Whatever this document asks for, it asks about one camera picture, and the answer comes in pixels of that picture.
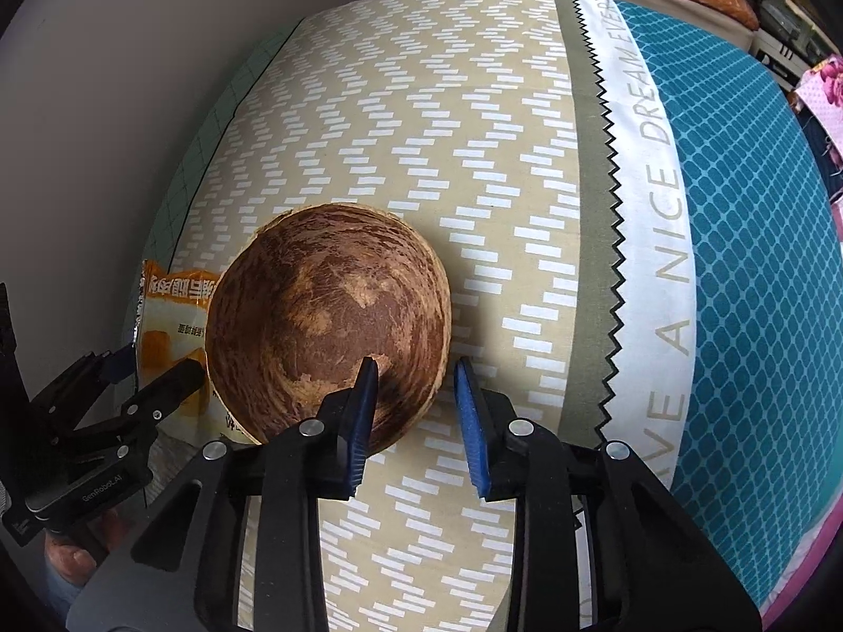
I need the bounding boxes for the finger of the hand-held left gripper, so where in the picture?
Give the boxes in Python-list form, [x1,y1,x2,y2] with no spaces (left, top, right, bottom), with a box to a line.
[30,342,136,445]
[66,359,207,468]

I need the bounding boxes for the brown coconut shell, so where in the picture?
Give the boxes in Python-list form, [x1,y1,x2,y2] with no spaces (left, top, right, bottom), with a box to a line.
[204,203,453,457]

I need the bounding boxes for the pink white quilt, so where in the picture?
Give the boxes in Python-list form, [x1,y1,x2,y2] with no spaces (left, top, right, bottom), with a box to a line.
[764,507,843,613]

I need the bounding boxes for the orange bread packet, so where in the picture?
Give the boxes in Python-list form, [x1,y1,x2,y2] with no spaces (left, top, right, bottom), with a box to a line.
[124,258,264,445]

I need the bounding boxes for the person's left forearm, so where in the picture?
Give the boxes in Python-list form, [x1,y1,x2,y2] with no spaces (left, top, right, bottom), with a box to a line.
[45,569,90,620]

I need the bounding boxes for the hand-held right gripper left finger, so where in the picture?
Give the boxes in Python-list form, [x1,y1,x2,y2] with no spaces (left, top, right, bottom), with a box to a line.
[66,355,381,632]

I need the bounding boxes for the person's left hand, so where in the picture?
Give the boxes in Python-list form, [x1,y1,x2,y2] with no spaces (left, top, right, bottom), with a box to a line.
[43,503,129,590]

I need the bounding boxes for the patterned tablecloth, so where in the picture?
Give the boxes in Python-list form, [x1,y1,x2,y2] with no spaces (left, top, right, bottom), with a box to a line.
[141,0,843,632]

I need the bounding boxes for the black audio device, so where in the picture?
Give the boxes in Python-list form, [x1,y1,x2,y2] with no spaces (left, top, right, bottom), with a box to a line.
[744,0,824,80]

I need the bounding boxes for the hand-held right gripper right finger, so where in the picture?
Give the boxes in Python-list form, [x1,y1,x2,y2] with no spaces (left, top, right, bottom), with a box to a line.
[454,355,765,632]

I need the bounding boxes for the floral blanket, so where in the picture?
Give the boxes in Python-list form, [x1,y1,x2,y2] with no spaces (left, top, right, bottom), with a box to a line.
[787,56,843,179]

